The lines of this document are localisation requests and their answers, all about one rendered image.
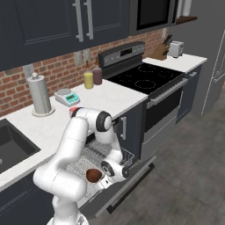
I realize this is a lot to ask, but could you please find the paper towel roll on holder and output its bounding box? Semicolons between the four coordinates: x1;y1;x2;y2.
26;72;56;118

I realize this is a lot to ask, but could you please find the wide dark upper cupboard door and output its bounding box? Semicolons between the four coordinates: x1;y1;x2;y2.
0;0;85;73

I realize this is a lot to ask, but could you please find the wooden wall shelf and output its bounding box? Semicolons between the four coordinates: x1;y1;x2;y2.
175;15;199;26

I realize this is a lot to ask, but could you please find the black dishwasher door handle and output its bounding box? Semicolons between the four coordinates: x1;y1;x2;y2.
105;162;156;214

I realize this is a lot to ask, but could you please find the grey upper cupboard handle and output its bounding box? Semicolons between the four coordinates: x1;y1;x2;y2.
72;0;84;43
83;0;95;41

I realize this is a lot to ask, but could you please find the dark lower cupboard door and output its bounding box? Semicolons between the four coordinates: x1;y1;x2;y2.
112;101;145;162

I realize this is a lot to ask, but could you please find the white kitchen scale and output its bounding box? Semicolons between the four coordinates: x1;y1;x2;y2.
54;88;81;107

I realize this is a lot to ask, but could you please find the steel oven door handle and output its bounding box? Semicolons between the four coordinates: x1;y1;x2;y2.
149;77;189;106

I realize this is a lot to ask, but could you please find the grey fridge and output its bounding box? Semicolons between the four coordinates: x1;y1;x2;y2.
169;0;225;116

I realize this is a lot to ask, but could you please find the brown bowl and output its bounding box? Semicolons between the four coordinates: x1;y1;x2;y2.
85;168;103;184

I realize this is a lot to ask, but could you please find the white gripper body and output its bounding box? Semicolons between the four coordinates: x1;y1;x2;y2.
97;176;114;192

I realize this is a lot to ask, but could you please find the dark grey dishwasher door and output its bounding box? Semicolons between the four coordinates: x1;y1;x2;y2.
78;154;158;221

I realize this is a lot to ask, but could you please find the white jar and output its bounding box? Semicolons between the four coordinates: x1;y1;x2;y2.
177;0;193;18

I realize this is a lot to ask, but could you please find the wooden knife block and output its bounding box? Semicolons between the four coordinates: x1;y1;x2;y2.
149;33;174;62

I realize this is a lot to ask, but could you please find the dark lower cupboard run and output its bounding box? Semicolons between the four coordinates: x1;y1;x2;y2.
176;65;204;124

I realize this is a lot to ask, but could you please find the black sink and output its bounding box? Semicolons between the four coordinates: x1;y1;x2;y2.
0;118;42;176

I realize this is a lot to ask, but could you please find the black microwave oven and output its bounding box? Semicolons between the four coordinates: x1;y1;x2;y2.
128;0;180;37

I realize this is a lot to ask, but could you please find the dark cupboard under sink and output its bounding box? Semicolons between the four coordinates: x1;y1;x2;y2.
0;171;57;225

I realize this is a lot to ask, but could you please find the grey lower cupboard handle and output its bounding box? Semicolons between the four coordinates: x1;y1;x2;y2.
120;116;127;141

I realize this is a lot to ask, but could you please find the narrow dark upper cupboard door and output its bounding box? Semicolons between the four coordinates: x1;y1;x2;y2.
83;0;131;47

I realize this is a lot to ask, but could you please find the white toaster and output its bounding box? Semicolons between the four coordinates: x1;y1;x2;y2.
167;40;185;59

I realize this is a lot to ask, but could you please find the black and steel stove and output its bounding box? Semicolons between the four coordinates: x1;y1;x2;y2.
98;40;190;161

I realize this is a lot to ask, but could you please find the grey cupboard handle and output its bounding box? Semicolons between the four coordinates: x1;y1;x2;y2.
83;0;95;41
120;116;127;141
72;0;84;43

